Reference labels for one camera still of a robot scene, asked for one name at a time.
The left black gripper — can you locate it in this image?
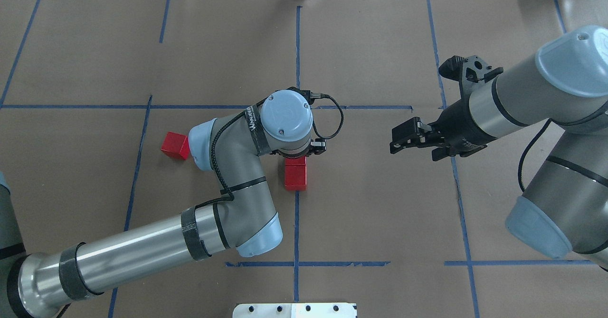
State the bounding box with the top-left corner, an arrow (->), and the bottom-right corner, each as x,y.
272,138 -> 327,159

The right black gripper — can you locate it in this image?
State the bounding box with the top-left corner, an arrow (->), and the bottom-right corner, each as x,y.
389,101 -> 497,161

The red block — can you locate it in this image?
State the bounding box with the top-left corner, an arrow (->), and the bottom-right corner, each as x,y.
283,165 -> 307,192
285,156 -> 307,167
160,131 -> 190,160

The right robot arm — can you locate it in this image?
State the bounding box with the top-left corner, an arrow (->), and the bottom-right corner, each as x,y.
389,25 -> 608,271

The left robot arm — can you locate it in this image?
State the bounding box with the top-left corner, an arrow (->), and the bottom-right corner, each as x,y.
1,87 -> 329,318

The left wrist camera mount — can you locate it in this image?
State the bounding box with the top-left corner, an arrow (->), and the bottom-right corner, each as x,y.
288,87 -> 330,105

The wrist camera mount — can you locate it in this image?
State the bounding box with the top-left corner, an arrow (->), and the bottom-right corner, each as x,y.
288,87 -> 330,105
438,56 -> 504,98

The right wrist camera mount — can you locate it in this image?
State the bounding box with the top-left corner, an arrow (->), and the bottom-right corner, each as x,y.
438,56 -> 504,98

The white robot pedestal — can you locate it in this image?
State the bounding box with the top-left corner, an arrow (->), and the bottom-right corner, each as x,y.
232,302 -> 358,318

